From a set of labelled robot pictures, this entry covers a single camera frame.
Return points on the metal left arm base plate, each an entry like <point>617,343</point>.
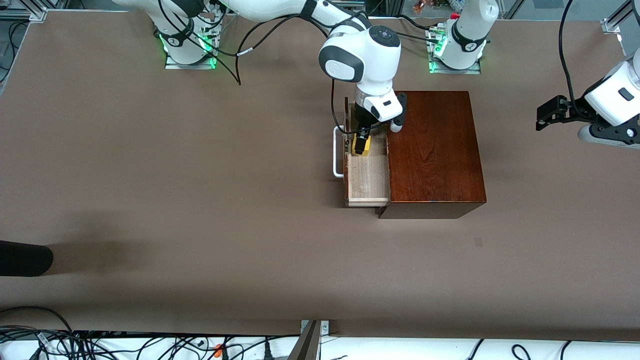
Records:
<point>475,69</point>

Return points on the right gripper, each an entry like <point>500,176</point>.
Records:
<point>361,123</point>

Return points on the yellow cube block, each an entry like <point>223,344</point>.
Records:
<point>366,147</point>

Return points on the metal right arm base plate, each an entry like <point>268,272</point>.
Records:
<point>172,64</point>

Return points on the aluminium frame profile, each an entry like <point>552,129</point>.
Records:
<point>612,25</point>
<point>30,12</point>

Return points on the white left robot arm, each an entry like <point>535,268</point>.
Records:
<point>467,40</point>

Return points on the dark wooden cabinet box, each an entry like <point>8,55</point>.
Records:
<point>432,160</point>

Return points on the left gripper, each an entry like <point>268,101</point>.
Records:
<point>575,111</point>

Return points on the aluminium strut bracket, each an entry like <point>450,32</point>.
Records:
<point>305,345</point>

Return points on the black rounded object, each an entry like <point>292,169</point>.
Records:
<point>25,258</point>

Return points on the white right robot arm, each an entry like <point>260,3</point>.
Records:
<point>370,60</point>

